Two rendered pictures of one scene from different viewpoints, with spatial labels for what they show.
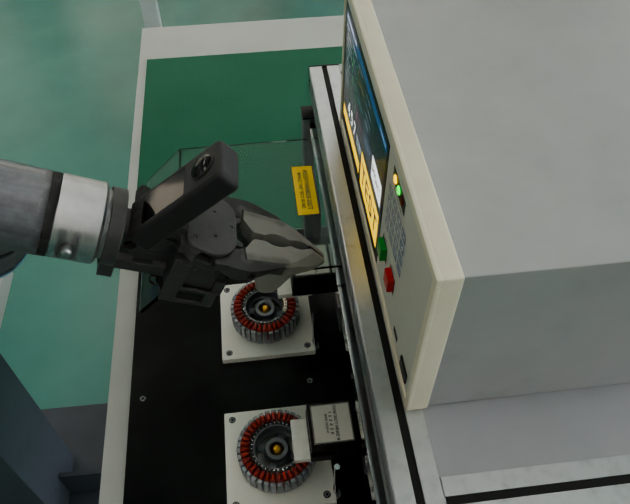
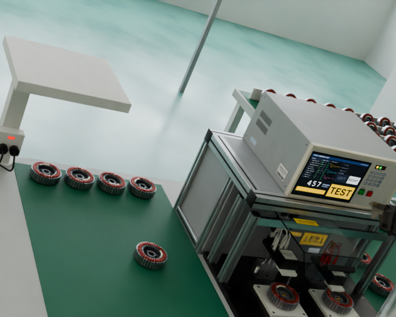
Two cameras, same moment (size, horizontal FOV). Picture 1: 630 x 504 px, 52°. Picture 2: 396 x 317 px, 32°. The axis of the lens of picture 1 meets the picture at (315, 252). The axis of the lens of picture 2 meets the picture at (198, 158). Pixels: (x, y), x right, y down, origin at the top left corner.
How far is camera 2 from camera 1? 256 cm
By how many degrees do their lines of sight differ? 86
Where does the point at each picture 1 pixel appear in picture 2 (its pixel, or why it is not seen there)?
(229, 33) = (10, 299)
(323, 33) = (10, 244)
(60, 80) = not seen: outside the picture
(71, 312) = not seen: outside the picture
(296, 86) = (85, 269)
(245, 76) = (76, 294)
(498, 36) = (325, 131)
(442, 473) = not seen: hidden behind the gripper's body
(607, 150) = (358, 134)
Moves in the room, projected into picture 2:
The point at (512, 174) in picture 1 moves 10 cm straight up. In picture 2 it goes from (376, 148) to (390, 124)
